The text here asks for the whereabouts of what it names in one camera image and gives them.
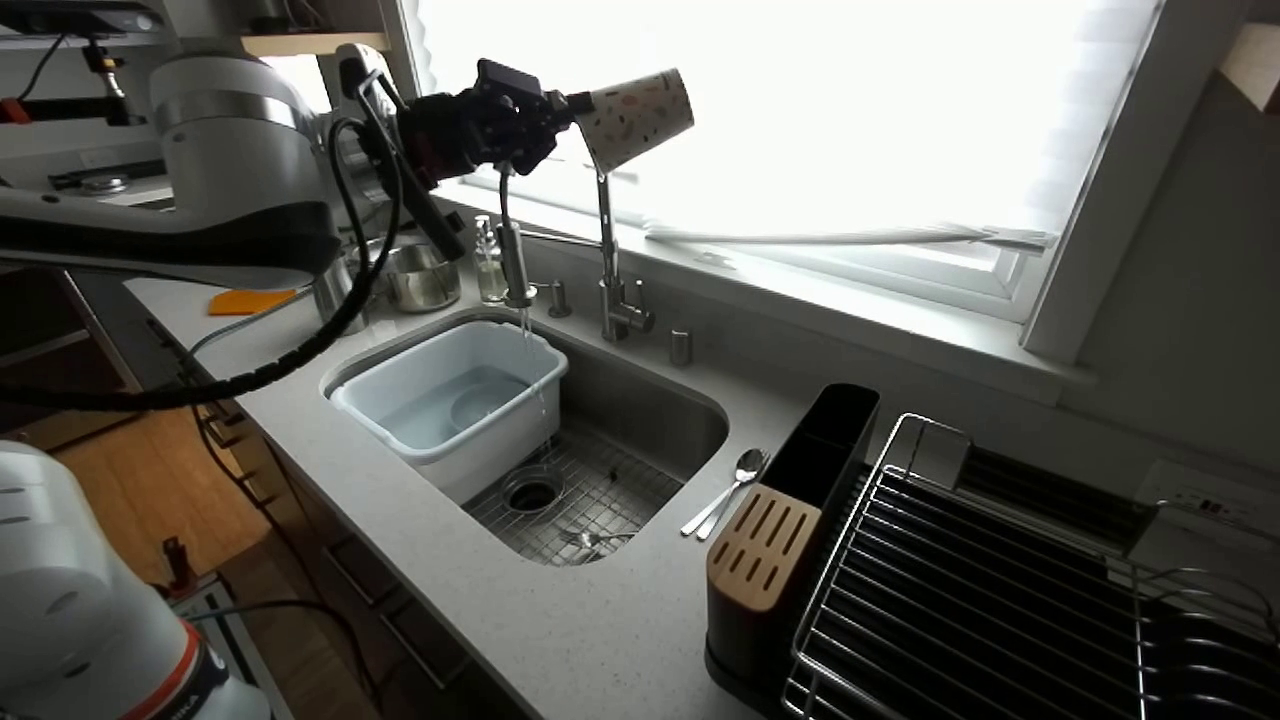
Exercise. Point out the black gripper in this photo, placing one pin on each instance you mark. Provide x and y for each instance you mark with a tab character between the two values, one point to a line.
480	126

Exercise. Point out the patterned paper cup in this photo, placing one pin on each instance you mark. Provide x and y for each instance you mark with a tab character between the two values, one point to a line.
642	116

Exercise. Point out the chrome sink knob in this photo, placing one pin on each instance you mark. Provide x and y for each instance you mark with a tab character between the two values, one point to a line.
558	302
681	348

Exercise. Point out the grey kitchen sink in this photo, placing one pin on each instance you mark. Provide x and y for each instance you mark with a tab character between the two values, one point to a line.
642	402

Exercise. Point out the steel cup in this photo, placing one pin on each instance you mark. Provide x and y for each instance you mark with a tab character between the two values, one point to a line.
329	286

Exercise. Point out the under-counter drawers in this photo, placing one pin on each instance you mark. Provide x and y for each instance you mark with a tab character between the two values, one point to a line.
402	627

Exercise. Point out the chrome spring faucet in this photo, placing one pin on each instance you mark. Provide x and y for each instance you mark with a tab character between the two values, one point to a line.
604	264

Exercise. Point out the clear soap dispenser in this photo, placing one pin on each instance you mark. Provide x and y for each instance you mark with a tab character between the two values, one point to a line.
491	272

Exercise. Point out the shiny metal jar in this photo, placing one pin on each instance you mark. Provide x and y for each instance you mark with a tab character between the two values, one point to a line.
425	283

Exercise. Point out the wooden shelf board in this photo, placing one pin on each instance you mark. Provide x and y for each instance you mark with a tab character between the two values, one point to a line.
284	47

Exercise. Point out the white plastic wash basin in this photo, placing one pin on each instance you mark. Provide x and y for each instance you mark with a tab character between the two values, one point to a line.
504	455

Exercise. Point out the orange flat pad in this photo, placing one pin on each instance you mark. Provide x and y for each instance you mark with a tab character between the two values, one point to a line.
252	302

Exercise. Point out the silver spoon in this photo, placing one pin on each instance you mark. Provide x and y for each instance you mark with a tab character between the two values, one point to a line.
749	466

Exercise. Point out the black utensil holder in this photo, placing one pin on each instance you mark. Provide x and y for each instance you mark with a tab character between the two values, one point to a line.
826	444

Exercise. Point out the wooden knife block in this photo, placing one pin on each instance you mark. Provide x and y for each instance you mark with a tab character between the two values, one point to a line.
763	547

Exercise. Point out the dark low cabinet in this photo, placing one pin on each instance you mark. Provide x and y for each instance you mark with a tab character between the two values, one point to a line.
47	347

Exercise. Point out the white window frame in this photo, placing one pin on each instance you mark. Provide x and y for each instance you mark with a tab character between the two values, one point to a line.
855	286

